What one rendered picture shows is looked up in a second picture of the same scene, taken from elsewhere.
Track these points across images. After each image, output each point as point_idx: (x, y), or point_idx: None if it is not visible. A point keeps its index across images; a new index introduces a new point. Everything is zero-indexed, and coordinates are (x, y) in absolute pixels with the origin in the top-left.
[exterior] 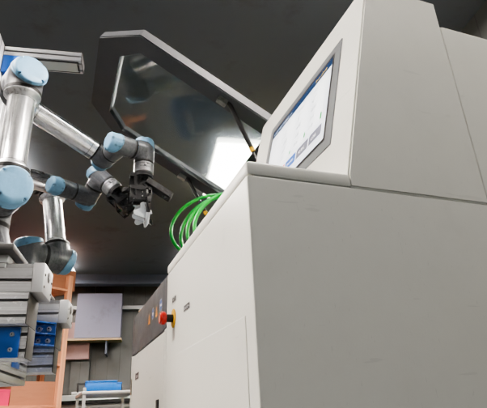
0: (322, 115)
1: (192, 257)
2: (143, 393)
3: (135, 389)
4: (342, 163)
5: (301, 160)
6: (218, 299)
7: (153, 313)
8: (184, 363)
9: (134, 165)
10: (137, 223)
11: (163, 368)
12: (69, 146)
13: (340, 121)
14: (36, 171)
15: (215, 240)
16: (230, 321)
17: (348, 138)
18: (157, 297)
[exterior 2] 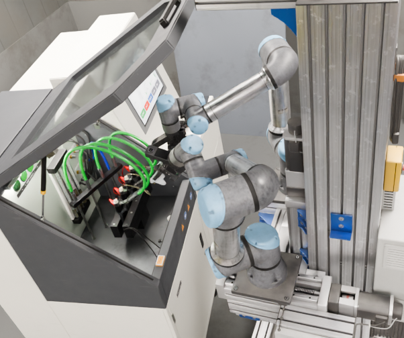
0: (155, 75)
1: (203, 142)
2: (188, 269)
3: (179, 299)
4: (175, 94)
5: (158, 96)
6: (213, 141)
7: (185, 214)
8: None
9: (179, 121)
10: (163, 184)
11: (199, 214)
12: (231, 110)
13: (165, 78)
14: (252, 165)
15: (210, 126)
16: (217, 142)
17: (172, 85)
18: (186, 199)
